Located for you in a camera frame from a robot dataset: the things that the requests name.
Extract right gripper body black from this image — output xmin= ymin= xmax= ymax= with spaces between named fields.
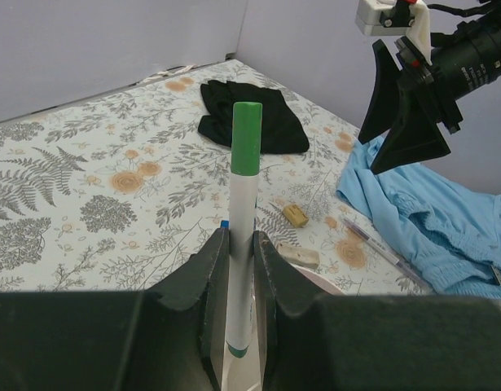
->
xmin=395 ymin=36 xmax=462 ymax=134

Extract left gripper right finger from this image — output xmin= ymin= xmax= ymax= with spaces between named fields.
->
xmin=253 ymin=231 xmax=501 ymax=390

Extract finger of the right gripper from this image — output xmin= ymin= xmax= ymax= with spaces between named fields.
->
xmin=370 ymin=86 xmax=450 ymax=174
xmin=358 ymin=39 xmax=409 ymax=143

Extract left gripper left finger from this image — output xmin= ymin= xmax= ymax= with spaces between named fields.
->
xmin=0 ymin=228 xmax=229 ymax=390

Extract white round divided organizer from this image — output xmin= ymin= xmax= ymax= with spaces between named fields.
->
xmin=221 ymin=266 xmax=343 ymax=391

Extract thin purple gel pen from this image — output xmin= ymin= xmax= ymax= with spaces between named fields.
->
xmin=342 ymin=217 xmax=428 ymax=289

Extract green capped white marker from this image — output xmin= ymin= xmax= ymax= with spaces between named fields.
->
xmin=223 ymin=101 xmax=263 ymax=360

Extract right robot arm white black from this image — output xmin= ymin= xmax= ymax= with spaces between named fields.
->
xmin=355 ymin=1 xmax=501 ymax=174

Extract grey speckled eraser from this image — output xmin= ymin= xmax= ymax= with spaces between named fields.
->
xmin=276 ymin=242 xmax=320 ymax=270

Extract light blue shorts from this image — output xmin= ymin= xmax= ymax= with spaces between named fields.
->
xmin=336 ymin=137 xmax=501 ymax=300

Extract black folded cloth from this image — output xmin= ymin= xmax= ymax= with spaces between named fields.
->
xmin=198 ymin=80 xmax=310 ymax=155

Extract yellow eraser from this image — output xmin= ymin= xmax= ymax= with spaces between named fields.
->
xmin=283 ymin=204 xmax=309 ymax=228

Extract floral table mat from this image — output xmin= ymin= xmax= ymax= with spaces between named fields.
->
xmin=0 ymin=60 xmax=424 ymax=295

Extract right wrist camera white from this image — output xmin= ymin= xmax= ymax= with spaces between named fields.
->
xmin=355 ymin=0 xmax=433 ymax=65

